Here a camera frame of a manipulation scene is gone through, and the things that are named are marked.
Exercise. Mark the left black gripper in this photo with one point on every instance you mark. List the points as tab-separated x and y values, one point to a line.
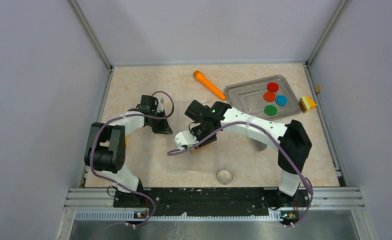
163	128

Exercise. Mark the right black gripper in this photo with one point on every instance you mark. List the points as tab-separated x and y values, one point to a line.
213	138

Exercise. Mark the clear plastic tray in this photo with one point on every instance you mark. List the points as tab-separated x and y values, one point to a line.
200	160

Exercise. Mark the wooden double-ended roller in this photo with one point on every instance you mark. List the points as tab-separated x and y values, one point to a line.
200	145

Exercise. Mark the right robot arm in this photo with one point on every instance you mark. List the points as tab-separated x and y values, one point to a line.
290	140

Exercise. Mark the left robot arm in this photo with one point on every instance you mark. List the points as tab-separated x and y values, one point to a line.
105	152

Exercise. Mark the green dough disc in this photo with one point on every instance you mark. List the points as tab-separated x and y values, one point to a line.
270	110

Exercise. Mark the orange dough disc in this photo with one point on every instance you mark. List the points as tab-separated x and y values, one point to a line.
269	96

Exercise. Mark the red dough disc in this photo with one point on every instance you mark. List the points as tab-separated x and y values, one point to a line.
273	87

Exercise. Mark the blue dough disc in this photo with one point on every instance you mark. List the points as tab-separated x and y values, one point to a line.
281	100

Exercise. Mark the stainless steel tray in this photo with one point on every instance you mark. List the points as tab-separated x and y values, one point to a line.
247	99

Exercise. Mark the orange plastic rolling pin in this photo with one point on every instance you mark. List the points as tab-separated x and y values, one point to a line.
200	77

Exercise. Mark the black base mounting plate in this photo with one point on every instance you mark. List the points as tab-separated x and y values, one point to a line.
212	201

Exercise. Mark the orange yellow foam block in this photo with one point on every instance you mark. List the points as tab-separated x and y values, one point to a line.
306	104

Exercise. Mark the small wooden block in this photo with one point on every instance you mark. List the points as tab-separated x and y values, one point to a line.
317	88

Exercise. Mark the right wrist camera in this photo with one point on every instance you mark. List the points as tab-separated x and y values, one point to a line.
183	138

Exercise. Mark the metal scraper wooden handle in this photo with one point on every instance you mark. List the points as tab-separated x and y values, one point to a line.
257	145

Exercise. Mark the aluminium frame rail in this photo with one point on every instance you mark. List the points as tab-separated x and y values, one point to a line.
96	204

